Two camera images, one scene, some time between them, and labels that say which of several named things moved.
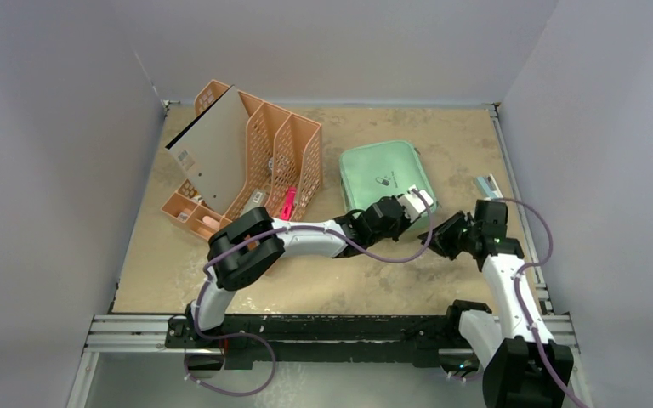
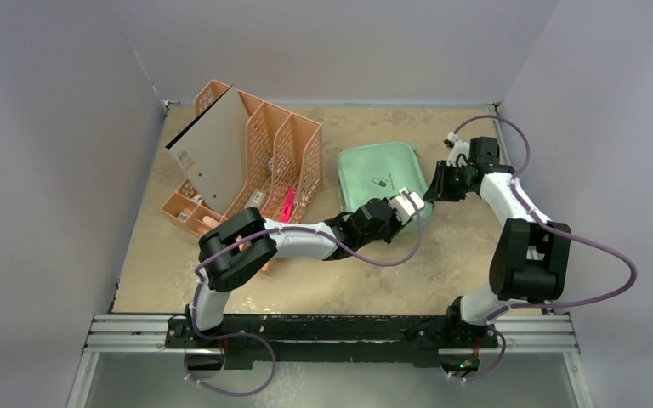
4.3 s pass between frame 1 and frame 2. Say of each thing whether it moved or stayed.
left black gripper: stayed
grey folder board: stayed
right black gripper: moved
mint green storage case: stayed
